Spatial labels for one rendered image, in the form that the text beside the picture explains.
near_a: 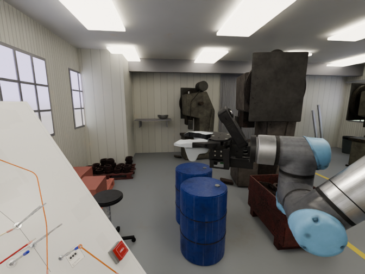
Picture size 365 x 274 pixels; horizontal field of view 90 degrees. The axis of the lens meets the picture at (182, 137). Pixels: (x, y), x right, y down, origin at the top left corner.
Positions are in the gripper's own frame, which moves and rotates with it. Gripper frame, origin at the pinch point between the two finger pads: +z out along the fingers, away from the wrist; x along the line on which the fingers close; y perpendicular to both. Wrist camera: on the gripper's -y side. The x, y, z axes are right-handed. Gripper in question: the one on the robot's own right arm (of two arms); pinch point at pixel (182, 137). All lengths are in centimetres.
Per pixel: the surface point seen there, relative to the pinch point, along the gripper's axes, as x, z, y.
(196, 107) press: 461, 118, 66
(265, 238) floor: 154, -49, 181
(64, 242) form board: -17, 37, 34
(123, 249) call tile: -5, 26, 46
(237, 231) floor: 157, -14, 181
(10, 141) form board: -10, 61, 2
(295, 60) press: 313, -86, -36
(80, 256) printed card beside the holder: -16, 33, 39
